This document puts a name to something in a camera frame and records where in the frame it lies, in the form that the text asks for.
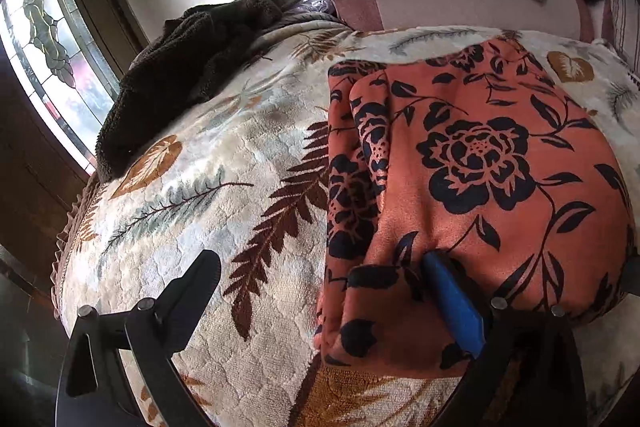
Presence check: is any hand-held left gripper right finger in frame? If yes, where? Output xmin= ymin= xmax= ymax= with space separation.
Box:
xmin=420 ymin=251 xmax=588 ymax=427

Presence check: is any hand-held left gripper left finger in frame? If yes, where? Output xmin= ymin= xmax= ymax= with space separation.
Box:
xmin=55 ymin=249 xmax=223 ymax=427

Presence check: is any brown fuzzy garment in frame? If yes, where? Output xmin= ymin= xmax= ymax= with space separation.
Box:
xmin=95 ymin=0 xmax=284 ymax=182

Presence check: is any striped floral sofa cushion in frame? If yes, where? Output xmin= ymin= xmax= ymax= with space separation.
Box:
xmin=600 ymin=0 xmax=640 ymax=75

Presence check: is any tall stained glass panel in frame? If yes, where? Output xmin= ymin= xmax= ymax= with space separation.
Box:
xmin=0 ymin=0 xmax=122 ymax=174

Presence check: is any brown wooden door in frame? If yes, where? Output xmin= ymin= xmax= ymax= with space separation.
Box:
xmin=0 ymin=0 xmax=151 ymax=308

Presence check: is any cream leaf print blanket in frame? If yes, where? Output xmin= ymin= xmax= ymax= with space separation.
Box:
xmin=50 ymin=19 xmax=640 ymax=427

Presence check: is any orange floral blouse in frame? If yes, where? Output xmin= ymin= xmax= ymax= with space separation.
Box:
xmin=315 ymin=34 xmax=638 ymax=380

